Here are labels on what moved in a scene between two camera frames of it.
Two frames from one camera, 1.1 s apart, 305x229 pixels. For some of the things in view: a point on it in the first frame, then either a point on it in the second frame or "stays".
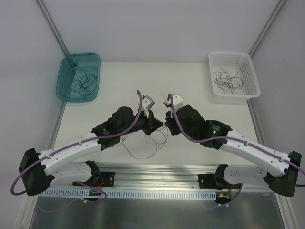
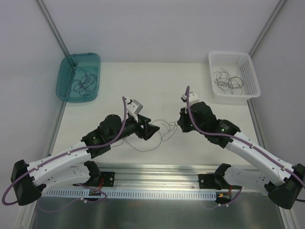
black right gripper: (171, 121) -> (185, 120)
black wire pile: (142, 157) -> (124, 140)
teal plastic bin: (78, 77) stays
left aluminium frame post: (53, 26) stays
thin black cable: (225, 82) stays
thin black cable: (86, 84) stays
